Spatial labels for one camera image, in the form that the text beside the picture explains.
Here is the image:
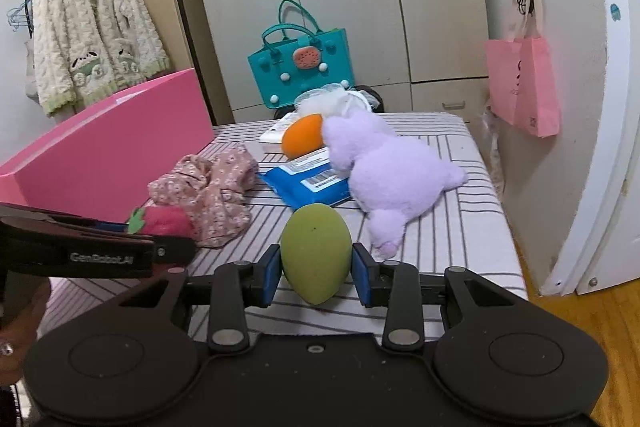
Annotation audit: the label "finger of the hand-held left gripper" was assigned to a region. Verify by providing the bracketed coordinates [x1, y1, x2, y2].
[150, 234, 197, 266]
[45, 212, 153, 239]

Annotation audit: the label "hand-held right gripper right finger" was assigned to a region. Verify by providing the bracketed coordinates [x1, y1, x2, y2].
[351, 242, 526, 352]

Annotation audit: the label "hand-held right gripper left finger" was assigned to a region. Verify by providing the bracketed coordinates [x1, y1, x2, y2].
[117, 243, 282, 354]

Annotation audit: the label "red strawberry plush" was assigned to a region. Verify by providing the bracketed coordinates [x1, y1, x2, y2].
[126, 205, 201, 240]

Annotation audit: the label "green egg-shaped soft toy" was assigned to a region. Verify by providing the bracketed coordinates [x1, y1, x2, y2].
[280, 202, 352, 306]

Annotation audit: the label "pink floral cloth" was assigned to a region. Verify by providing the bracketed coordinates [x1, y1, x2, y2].
[148, 144, 259, 249]

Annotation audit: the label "pink storage box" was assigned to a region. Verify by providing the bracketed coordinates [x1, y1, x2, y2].
[0, 68, 217, 224]

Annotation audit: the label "blue wet wipes pack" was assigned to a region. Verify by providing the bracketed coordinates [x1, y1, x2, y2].
[257, 146, 353, 209]

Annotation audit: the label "purple plush toy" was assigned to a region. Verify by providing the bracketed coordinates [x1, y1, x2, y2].
[320, 109, 469, 260]

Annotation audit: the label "white wet wipes pack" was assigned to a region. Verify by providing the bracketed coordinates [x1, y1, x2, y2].
[259, 114, 301, 152]

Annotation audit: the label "orange soft toy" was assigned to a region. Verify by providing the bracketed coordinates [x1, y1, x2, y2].
[281, 114, 326, 159]

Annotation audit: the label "white mesh bath pouf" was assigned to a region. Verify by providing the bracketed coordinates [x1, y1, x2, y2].
[295, 83, 373, 118]

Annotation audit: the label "person's left hand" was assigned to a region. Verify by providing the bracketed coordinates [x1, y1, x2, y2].
[0, 276, 53, 388]

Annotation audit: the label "striped table cover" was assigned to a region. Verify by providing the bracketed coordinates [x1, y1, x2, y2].
[45, 111, 530, 343]

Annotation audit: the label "white fluffy cardigan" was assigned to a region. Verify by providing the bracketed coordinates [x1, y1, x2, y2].
[27, 0, 172, 118]

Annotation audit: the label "teal felt tote bag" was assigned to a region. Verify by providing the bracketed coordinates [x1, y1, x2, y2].
[247, 0, 356, 110]

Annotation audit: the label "pink shopping bag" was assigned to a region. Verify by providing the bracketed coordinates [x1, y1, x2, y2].
[484, 0, 561, 138]

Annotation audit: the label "white door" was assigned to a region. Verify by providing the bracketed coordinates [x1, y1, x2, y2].
[537, 0, 640, 298]

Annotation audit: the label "blue wire hangers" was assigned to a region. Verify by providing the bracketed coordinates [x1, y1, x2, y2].
[7, 0, 33, 30]

